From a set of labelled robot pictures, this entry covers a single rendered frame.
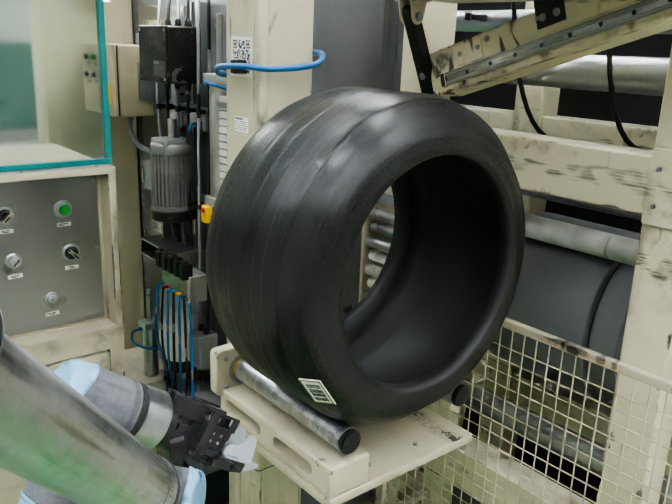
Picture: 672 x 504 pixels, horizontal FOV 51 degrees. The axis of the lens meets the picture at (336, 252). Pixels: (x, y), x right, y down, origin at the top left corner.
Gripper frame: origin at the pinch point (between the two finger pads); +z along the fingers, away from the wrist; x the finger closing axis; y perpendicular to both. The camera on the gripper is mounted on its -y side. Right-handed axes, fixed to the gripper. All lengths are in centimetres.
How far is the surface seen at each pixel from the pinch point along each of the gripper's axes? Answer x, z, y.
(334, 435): -6.7, 8.1, 10.9
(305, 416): 1.3, 7.5, 11.1
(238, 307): 1.0, -15.7, 22.7
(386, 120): -12, -16, 57
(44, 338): 62, -17, -1
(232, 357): 25.4, 4.6, 13.8
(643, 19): -28, 9, 93
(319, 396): -10.8, -2.6, 16.0
